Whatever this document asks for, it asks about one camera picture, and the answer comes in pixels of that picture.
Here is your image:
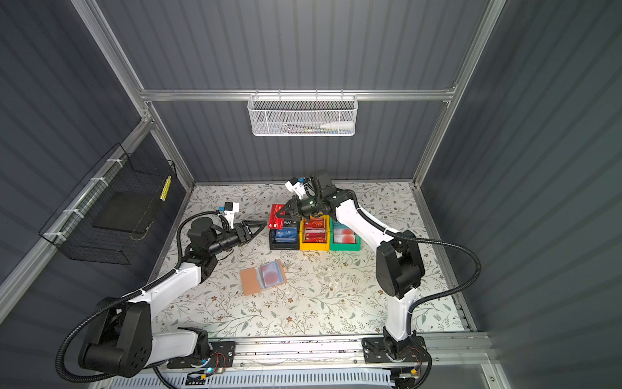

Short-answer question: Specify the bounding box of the red VIP card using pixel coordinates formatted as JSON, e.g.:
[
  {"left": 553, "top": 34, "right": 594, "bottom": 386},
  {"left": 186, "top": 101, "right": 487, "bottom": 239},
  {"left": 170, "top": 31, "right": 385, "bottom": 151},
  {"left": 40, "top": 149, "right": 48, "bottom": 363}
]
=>
[{"left": 268, "top": 204, "right": 284, "bottom": 230}]

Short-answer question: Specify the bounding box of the white red circle card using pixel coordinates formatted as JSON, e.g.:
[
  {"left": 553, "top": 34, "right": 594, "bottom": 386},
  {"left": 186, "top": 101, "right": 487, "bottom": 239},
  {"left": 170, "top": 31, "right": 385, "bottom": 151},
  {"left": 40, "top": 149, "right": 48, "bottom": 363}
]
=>
[{"left": 260, "top": 261, "right": 286, "bottom": 289}]

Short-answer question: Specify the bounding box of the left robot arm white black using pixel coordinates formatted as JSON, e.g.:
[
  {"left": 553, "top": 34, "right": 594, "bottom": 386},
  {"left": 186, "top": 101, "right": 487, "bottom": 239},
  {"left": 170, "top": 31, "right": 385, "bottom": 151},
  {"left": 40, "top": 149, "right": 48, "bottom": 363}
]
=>
[{"left": 56, "top": 212, "right": 267, "bottom": 382}]

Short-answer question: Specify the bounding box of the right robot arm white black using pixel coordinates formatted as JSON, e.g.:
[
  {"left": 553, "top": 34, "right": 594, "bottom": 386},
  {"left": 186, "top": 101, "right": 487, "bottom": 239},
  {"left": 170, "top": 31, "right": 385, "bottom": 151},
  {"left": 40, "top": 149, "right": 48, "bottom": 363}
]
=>
[{"left": 277, "top": 172, "right": 425, "bottom": 342}]

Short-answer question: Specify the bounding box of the yellow plastic bin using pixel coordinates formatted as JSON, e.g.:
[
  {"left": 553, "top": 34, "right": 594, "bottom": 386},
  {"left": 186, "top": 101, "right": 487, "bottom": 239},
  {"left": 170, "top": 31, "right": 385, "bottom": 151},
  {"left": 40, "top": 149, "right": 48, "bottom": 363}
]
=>
[{"left": 300, "top": 216, "right": 330, "bottom": 251}]

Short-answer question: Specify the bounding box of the green plastic bin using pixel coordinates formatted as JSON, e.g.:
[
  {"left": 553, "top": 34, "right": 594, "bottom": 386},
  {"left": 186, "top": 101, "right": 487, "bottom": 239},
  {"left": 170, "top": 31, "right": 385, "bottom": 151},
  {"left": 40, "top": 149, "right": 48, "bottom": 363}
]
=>
[{"left": 330, "top": 219, "right": 361, "bottom": 251}]

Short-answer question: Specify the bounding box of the white marker in basket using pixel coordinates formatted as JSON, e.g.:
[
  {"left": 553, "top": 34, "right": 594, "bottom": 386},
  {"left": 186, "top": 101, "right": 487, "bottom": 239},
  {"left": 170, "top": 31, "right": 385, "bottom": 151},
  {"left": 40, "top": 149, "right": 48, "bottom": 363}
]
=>
[{"left": 320, "top": 121, "right": 355, "bottom": 133}]

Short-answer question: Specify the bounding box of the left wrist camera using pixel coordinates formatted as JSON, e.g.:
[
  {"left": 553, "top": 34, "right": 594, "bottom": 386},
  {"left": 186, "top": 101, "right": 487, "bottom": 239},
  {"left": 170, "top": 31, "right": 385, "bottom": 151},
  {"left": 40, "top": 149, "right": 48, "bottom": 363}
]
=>
[{"left": 219, "top": 202, "right": 240, "bottom": 229}]

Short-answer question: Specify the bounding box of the right black corrugated cable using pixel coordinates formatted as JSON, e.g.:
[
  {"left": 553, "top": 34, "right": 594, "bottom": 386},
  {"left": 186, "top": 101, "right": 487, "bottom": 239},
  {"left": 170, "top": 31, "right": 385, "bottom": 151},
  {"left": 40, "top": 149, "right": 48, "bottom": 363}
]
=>
[{"left": 354, "top": 191, "right": 482, "bottom": 332}]

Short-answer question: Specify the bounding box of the black corrugated cable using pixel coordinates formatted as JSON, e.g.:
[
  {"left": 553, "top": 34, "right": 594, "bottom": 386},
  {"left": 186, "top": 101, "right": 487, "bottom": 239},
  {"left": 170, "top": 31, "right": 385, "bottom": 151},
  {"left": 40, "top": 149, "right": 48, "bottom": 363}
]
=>
[
  {"left": 354, "top": 191, "right": 482, "bottom": 332},
  {"left": 54, "top": 211, "right": 229, "bottom": 384}
]

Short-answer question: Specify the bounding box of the white wire basket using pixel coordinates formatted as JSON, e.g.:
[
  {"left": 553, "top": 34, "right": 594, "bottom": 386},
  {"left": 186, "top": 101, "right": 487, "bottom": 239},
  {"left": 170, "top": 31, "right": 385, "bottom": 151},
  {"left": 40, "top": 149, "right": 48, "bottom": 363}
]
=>
[{"left": 247, "top": 95, "right": 359, "bottom": 137}]

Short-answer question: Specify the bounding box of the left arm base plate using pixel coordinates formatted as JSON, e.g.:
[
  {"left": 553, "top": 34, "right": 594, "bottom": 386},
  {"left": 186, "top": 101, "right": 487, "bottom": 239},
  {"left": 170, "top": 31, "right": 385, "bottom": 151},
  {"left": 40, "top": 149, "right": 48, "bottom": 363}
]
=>
[{"left": 166, "top": 341, "right": 236, "bottom": 370}]

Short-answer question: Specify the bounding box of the black wire basket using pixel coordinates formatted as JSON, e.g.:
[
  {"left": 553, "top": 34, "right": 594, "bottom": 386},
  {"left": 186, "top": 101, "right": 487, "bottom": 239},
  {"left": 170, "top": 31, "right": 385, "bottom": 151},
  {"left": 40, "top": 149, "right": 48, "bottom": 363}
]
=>
[{"left": 39, "top": 147, "right": 177, "bottom": 265}]

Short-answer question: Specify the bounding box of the left black corrugated cable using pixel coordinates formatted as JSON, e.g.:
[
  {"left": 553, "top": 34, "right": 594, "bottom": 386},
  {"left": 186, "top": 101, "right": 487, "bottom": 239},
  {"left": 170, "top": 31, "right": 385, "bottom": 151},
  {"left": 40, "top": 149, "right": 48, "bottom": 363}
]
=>
[{"left": 54, "top": 211, "right": 229, "bottom": 384}]

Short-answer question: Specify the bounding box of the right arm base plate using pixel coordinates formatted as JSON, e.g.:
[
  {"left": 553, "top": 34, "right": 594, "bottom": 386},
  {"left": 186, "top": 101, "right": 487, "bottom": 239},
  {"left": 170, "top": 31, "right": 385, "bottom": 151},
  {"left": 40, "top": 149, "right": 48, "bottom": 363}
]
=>
[{"left": 361, "top": 336, "right": 430, "bottom": 366}]

